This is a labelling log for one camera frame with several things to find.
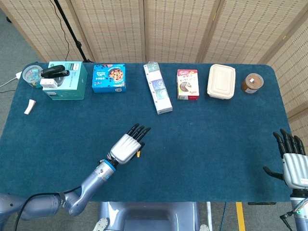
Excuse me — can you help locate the thin black hanging cable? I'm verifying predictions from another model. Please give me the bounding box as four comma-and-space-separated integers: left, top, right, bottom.
49, 0, 70, 62

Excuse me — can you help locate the black plug cable on right arm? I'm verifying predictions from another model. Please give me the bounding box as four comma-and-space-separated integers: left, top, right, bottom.
279, 210, 298, 226

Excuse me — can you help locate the black bracket under table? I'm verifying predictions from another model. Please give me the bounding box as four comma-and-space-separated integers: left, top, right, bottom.
247, 201, 277, 206

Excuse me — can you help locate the grey-blue robot torso base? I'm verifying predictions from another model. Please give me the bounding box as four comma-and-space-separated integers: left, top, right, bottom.
98, 201, 201, 231

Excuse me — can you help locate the white table leg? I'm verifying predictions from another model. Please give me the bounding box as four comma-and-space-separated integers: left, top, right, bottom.
205, 201, 213, 231

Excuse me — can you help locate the thin blue cable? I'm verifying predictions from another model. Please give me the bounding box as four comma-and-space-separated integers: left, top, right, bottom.
221, 202, 227, 231

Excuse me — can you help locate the white plug with cable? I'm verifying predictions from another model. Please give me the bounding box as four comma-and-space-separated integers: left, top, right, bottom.
0, 71, 23, 88

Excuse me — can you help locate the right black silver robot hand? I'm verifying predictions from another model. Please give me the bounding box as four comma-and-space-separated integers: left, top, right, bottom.
263, 128, 308, 191

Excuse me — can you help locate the black stapler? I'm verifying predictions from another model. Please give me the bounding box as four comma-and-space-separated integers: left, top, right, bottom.
40, 64, 70, 78

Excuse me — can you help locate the blue cookie box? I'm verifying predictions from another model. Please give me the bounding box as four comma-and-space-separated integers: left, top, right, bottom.
91, 63, 127, 93

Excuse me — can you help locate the white curved paper piece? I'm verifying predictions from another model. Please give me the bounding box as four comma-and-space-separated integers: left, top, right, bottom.
24, 99, 37, 115

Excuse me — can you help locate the blue felt table cover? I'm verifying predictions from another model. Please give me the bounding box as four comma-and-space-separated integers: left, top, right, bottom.
0, 62, 293, 203

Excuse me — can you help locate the bamboo folding screen panel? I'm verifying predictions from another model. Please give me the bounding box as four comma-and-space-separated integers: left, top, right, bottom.
196, 0, 308, 64
143, 0, 221, 64
258, 16, 308, 154
0, 0, 93, 63
66, 0, 146, 63

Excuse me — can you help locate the clear plastic cup with clips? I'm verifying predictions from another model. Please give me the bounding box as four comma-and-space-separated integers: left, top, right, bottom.
22, 64, 43, 89

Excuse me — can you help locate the red white chocolate box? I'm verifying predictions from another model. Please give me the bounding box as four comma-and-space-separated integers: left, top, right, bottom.
177, 69, 200, 101

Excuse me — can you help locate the small white box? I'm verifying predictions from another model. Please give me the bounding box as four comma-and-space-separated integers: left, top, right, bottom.
39, 78, 58, 89

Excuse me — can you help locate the black tripod stand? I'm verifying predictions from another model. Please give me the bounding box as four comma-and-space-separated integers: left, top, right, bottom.
53, 0, 93, 64

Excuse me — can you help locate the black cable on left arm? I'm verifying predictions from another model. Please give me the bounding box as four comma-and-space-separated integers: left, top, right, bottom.
13, 186, 82, 231

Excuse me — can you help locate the beige lidded food container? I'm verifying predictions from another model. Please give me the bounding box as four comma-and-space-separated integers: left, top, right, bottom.
207, 64, 236, 99

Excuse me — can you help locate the brown jar with clear lid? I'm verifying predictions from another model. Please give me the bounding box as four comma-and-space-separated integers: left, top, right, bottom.
241, 73, 264, 95

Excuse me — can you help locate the long white box pack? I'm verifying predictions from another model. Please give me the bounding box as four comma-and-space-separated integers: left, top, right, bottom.
143, 61, 173, 115

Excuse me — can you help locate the teal product box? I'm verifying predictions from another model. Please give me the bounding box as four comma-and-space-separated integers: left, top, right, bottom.
42, 61, 88, 101

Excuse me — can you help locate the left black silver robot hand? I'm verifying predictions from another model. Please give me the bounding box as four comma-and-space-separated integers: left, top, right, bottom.
109, 123, 152, 166

